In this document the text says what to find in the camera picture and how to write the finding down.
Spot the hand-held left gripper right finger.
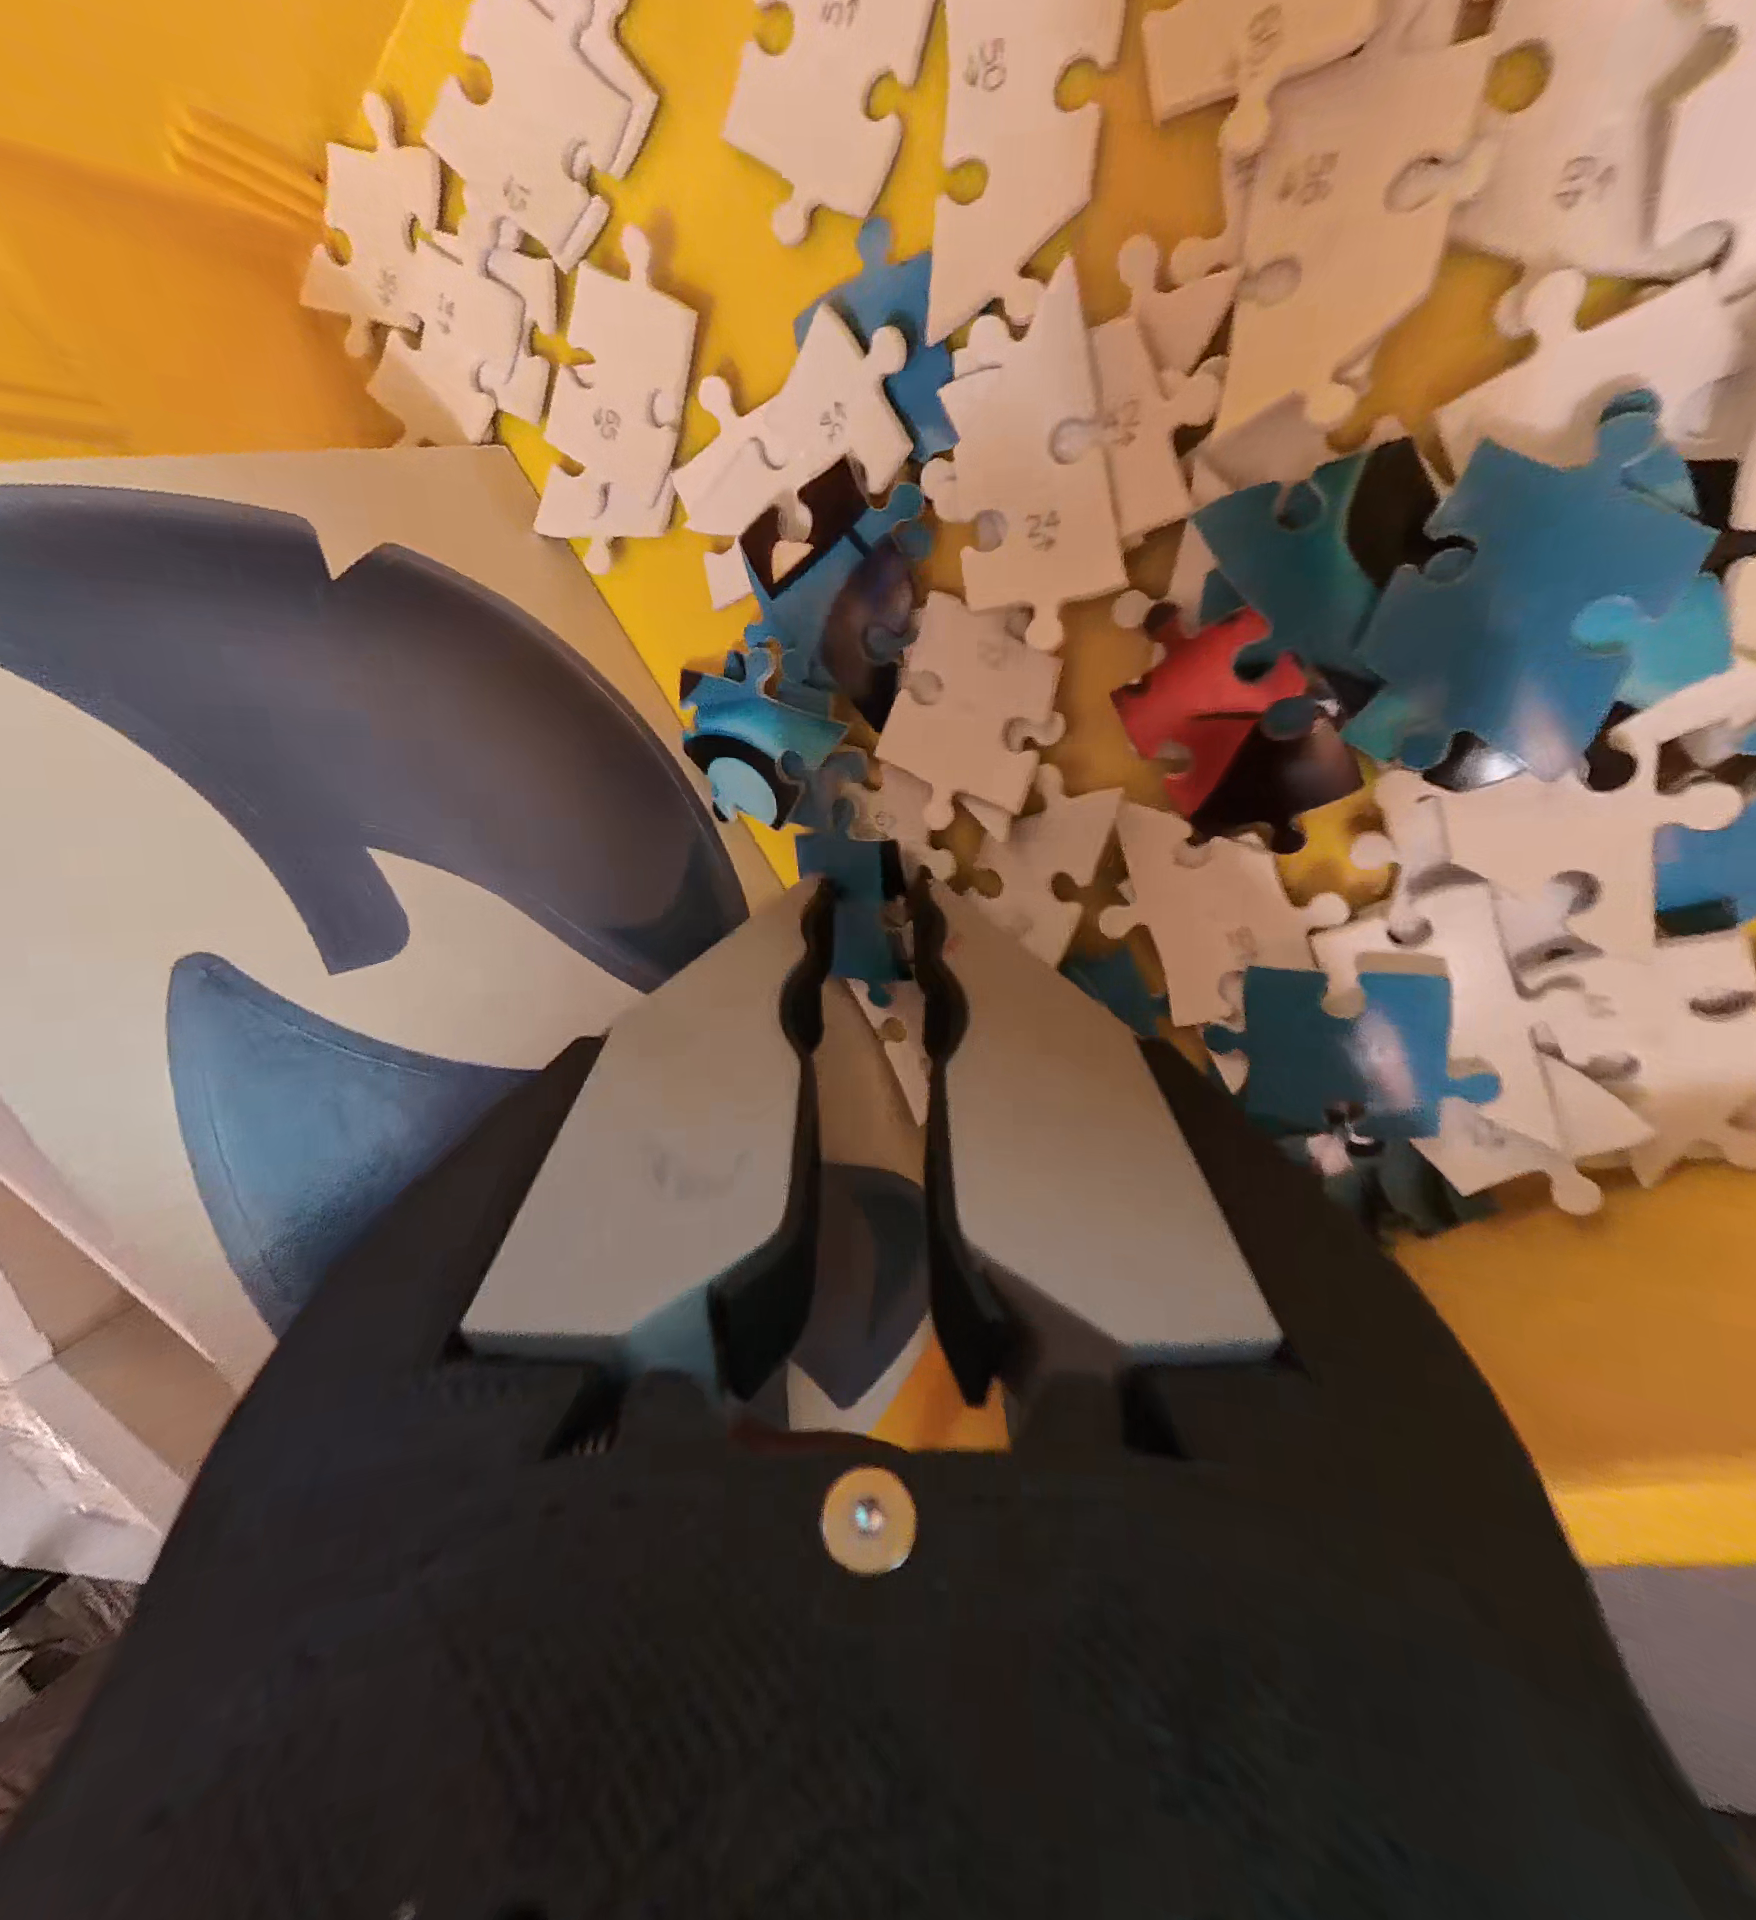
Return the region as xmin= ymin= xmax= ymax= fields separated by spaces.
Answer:
xmin=906 ymin=877 xmax=1283 ymax=1409

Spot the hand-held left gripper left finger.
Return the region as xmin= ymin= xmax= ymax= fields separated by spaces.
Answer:
xmin=462 ymin=877 xmax=838 ymax=1404

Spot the blue puzzle piece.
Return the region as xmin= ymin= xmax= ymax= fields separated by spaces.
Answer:
xmin=793 ymin=834 xmax=920 ymax=1010

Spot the pile of puzzle pieces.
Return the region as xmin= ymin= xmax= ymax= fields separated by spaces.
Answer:
xmin=300 ymin=0 xmax=1756 ymax=1220

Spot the yellow plastic bin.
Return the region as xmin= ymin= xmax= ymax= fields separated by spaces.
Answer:
xmin=0 ymin=0 xmax=1756 ymax=1569

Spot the white blue printed cardboard box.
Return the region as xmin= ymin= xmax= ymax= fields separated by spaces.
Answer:
xmin=0 ymin=448 xmax=924 ymax=1442

